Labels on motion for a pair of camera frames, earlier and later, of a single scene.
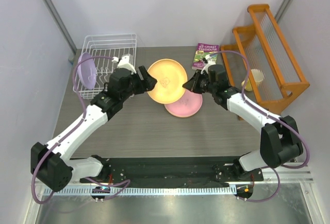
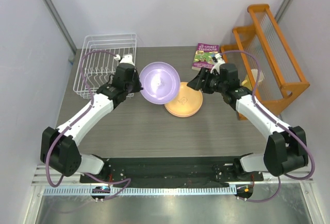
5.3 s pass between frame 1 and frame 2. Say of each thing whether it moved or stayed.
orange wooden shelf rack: stayed
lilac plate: moved
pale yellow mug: stayed
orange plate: moved
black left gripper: stayed
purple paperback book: stayed
